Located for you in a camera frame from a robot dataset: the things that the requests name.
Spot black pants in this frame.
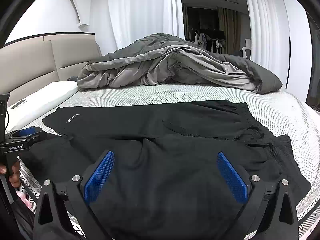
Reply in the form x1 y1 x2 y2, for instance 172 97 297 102
20 100 311 239

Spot person's left hand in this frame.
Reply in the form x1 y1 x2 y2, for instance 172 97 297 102
0 159 21 189

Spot beige padded headboard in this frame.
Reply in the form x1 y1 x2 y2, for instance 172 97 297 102
1 32 101 105

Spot white mesh mattress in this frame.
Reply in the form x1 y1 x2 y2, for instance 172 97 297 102
7 81 319 239

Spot grey crumpled duvet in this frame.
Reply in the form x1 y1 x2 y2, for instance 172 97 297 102
76 33 283 94

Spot white sheer curtain left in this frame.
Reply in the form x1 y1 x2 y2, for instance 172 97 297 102
108 0 184 49

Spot white sheer curtain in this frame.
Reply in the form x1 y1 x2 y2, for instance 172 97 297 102
246 0 290 86
108 0 184 49

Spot white chair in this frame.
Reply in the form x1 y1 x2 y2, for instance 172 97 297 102
242 38 252 59

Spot white sheer curtain right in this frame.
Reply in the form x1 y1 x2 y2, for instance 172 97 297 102
246 0 290 86

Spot open wardrobe with clothes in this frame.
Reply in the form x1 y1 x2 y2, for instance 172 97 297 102
184 7 226 54

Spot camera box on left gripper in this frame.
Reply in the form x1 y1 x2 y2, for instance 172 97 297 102
0 93 10 142

